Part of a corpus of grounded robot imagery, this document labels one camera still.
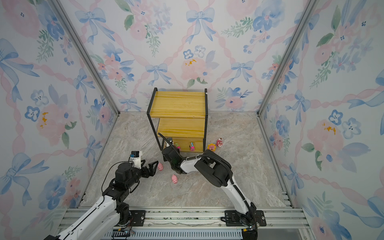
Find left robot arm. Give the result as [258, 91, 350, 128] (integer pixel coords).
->
[45, 160, 159, 240]

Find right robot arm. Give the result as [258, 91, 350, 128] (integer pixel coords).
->
[162, 146, 257, 228]

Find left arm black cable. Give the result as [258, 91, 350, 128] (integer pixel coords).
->
[100, 161, 133, 196]

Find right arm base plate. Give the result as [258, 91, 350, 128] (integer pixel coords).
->
[221, 210, 267, 227]

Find colourful robot toy green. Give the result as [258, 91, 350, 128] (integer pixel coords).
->
[174, 143, 181, 150]

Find wooden shelf black metal frame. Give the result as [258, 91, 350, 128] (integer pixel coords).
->
[147, 88, 209, 153]

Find aluminium corner post left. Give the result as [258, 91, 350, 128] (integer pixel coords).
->
[48, 0, 120, 116]

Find pink pig toy front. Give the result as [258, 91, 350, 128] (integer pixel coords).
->
[172, 175, 178, 184]

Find aluminium corner post right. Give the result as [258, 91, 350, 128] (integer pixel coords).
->
[257, 0, 318, 118]

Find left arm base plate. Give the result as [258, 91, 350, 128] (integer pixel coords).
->
[118, 210, 147, 227]

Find colourful robot toy pink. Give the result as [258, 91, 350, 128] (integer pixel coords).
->
[190, 142, 196, 152]

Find pink pig toy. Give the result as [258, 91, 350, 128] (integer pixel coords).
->
[158, 163, 164, 171]
[172, 175, 178, 184]

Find pink bear toy yellow petals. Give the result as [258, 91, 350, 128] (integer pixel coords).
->
[207, 144, 217, 152]

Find aluminium corner post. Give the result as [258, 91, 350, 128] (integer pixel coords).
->
[48, 0, 120, 116]
[257, 0, 318, 118]

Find pink pig toy left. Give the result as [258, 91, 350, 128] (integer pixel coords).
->
[158, 163, 164, 171]

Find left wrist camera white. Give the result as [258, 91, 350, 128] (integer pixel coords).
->
[129, 151, 143, 169]

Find pink bear toy with cherry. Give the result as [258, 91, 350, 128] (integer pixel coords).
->
[216, 138, 223, 148]

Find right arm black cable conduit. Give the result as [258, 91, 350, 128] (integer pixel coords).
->
[157, 132, 259, 229]

